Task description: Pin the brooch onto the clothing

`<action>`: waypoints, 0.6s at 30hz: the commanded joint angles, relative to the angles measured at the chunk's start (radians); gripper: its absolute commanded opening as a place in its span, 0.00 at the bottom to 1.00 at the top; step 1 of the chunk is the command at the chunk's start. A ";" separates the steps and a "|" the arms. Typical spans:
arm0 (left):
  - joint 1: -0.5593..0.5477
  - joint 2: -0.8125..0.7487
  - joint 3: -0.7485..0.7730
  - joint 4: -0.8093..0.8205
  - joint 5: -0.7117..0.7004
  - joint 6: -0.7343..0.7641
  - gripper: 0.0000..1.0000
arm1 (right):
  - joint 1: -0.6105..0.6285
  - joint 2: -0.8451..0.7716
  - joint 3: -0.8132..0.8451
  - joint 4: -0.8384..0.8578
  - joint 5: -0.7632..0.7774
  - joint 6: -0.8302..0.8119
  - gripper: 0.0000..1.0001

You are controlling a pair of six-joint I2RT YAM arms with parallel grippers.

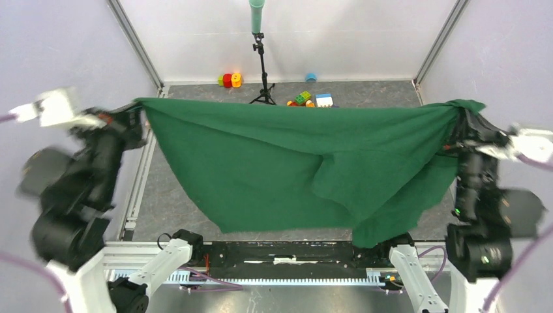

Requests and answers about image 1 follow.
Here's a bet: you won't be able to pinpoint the green cloth garment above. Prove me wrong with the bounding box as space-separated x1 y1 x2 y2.
137 98 485 248

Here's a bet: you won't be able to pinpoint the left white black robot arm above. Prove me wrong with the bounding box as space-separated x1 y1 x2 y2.
20 103 205 312

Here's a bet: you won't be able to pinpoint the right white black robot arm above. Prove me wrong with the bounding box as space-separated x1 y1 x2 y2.
376 109 552 312

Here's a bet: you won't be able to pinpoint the red orange green toy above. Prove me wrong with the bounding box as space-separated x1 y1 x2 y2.
218 72 243 88

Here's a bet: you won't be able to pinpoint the black tripod stand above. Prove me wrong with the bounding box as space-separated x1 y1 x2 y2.
250 33 276 106

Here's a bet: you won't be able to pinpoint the white blue toy block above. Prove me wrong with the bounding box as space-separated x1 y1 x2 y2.
315 93 334 108

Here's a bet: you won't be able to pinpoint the blue toy cup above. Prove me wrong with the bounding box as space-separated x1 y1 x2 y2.
305 72 318 83

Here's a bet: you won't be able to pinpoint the green red toy blocks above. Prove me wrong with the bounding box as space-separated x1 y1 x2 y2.
287 91 312 106

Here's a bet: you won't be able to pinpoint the teal cylinder on tripod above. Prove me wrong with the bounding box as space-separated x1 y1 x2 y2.
248 0 265 35

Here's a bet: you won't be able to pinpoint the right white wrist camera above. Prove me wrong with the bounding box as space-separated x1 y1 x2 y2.
475 124 553 163

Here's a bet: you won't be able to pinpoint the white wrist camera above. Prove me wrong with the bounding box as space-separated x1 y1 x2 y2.
7 87 107 129
475 124 553 163

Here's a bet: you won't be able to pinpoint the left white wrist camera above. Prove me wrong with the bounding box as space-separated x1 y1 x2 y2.
7 87 107 129

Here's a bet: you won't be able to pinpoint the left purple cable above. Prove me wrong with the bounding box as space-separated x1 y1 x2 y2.
0 112 74 313

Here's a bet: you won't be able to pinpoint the purple cable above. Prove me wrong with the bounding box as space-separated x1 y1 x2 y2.
417 153 553 313
0 112 74 313

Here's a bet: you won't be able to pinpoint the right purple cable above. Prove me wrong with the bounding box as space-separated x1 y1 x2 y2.
417 153 553 313

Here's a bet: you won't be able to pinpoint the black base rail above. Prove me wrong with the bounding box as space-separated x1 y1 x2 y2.
185 241 393 280

